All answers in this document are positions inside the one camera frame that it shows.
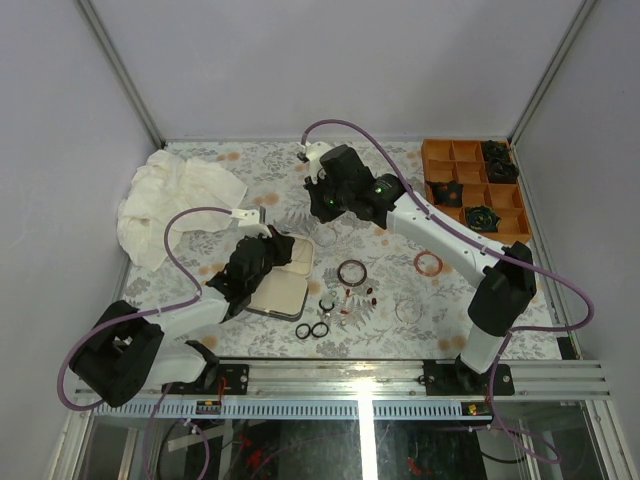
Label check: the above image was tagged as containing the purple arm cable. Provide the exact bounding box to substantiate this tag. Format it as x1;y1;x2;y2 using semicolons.
57;207;236;480
300;119;596;464

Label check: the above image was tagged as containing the floral patterned tablecloth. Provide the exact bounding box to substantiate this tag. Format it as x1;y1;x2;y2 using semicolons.
104;139;566;361

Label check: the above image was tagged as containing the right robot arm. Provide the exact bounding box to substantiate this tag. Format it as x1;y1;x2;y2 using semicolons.
298;142;536;395

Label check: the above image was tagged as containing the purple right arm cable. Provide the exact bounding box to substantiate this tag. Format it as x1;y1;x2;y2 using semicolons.
300;119;596;464

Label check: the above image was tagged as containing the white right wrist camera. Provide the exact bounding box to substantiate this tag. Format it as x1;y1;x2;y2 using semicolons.
297;141;332;184

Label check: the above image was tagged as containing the twisted silver bangle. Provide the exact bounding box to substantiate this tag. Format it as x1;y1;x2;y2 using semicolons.
312;224;344;248

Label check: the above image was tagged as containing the dark purple bangle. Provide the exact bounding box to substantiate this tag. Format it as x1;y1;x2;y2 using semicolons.
336;259;368;287

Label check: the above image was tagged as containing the dark green bangle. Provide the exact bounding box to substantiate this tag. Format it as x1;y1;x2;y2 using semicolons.
319;299;335;312

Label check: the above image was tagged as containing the silver hoop bangle right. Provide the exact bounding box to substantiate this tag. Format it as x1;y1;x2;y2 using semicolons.
394;299;423;325

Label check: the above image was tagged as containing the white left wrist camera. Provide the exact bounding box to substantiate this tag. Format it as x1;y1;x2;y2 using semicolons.
231;206;272;238

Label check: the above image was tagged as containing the aluminium mounting rail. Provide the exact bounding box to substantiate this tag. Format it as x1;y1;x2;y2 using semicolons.
90;359;611;422

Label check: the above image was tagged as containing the dark flower with blue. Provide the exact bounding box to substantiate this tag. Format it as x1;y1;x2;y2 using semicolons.
464;205;501;233

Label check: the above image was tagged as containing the cream navy jewelry box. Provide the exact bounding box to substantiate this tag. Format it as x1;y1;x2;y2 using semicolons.
247;234;315;322

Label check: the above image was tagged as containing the white crumpled cloth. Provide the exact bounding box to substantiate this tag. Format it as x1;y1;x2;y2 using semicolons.
116;150;248;271

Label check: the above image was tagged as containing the orange bangle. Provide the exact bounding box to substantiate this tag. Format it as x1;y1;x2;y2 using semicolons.
413;251;444;277

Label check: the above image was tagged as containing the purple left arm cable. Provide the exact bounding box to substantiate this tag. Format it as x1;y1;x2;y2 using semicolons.
57;207;236;480

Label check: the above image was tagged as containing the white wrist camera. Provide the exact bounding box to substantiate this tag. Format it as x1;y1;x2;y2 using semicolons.
297;141;332;184
231;206;272;238

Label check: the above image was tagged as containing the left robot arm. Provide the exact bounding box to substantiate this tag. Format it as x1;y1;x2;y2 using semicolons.
68;228;295;407

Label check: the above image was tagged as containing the wooden compartment tray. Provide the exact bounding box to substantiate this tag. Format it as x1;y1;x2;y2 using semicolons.
421;139;532;244

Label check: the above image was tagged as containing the dark fabric flower in tray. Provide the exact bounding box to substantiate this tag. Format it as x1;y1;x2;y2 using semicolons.
481;140;520;184

